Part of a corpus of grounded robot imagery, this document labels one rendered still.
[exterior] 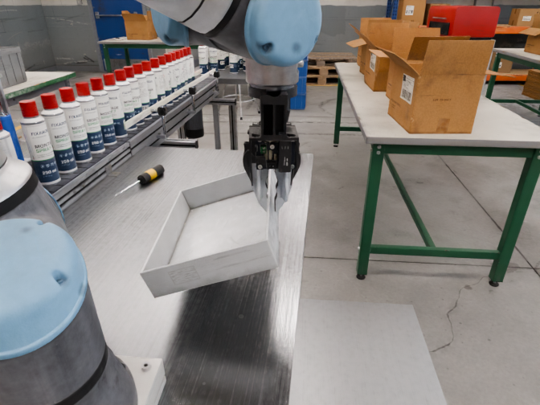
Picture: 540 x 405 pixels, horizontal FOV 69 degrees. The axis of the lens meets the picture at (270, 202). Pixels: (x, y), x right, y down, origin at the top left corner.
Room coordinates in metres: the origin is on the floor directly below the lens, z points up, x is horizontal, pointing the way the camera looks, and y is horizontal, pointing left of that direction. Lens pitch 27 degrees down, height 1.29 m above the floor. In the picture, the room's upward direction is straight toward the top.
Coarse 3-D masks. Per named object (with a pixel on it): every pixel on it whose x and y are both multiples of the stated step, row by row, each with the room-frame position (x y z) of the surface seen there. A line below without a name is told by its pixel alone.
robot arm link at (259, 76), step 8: (248, 64) 0.56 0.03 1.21; (256, 64) 0.54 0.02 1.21; (296, 64) 0.56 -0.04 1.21; (248, 72) 0.56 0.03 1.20; (256, 72) 0.54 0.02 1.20; (264, 72) 0.54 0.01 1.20; (272, 72) 0.54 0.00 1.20; (280, 72) 0.54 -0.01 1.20; (288, 72) 0.54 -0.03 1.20; (296, 72) 0.56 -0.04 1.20; (248, 80) 0.56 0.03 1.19; (256, 80) 0.54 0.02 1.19; (264, 80) 0.54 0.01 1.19; (272, 80) 0.54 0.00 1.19; (280, 80) 0.54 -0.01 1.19; (288, 80) 0.55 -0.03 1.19; (296, 80) 0.56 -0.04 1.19; (264, 88) 0.55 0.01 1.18; (272, 88) 0.54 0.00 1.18; (280, 88) 0.55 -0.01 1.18
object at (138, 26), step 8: (128, 16) 5.97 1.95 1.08; (136, 16) 5.95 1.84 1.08; (144, 16) 5.93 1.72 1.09; (128, 24) 6.02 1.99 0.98; (136, 24) 6.00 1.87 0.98; (144, 24) 5.98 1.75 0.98; (152, 24) 6.12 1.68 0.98; (128, 32) 6.02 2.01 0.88; (136, 32) 6.00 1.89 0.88; (144, 32) 5.99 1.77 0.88; (152, 32) 6.08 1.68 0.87
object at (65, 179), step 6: (120, 144) 1.20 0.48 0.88; (108, 150) 1.14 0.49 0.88; (96, 156) 1.09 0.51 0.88; (102, 156) 1.09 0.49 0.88; (90, 162) 1.04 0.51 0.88; (96, 162) 1.04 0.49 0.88; (78, 168) 1.00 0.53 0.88; (84, 168) 1.00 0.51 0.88; (66, 174) 0.95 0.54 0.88; (72, 174) 0.95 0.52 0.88; (78, 174) 0.95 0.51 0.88; (66, 180) 0.92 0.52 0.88; (48, 186) 0.88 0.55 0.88; (54, 186) 0.88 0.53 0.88; (60, 186) 0.88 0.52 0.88; (54, 192) 0.85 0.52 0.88
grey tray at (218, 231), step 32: (192, 192) 0.73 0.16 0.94; (224, 192) 0.73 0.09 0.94; (192, 224) 0.66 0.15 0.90; (224, 224) 0.62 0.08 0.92; (256, 224) 0.59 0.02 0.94; (160, 256) 0.53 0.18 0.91; (192, 256) 0.55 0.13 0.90; (224, 256) 0.46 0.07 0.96; (256, 256) 0.46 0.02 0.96; (160, 288) 0.47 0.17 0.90
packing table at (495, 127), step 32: (352, 64) 3.63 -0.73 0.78; (352, 96) 2.34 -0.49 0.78; (384, 96) 2.34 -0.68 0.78; (352, 128) 3.68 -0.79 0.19; (384, 128) 1.71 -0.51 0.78; (480, 128) 1.71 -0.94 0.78; (512, 128) 1.71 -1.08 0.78; (416, 224) 1.88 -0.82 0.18; (512, 224) 1.56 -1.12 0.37; (448, 256) 1.59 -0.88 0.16; (480, 256) 1.58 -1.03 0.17
